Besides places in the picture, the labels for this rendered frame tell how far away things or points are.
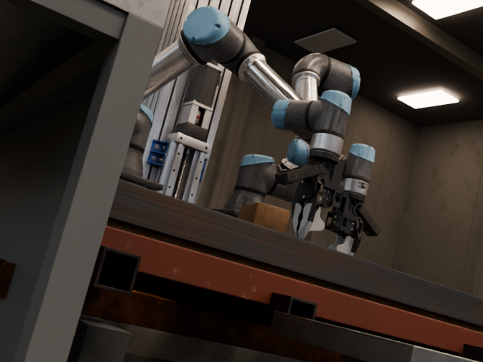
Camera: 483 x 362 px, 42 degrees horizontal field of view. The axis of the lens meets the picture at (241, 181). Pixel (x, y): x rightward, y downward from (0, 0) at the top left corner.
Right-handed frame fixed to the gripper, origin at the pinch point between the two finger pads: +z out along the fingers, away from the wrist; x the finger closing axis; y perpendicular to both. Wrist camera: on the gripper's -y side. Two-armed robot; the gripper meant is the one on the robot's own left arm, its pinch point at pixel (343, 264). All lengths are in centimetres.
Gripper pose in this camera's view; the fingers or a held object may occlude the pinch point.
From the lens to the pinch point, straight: 186.7
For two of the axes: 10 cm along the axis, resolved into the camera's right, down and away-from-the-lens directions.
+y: -8.2, -3.0, -4.8
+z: -2.4, 9.5, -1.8
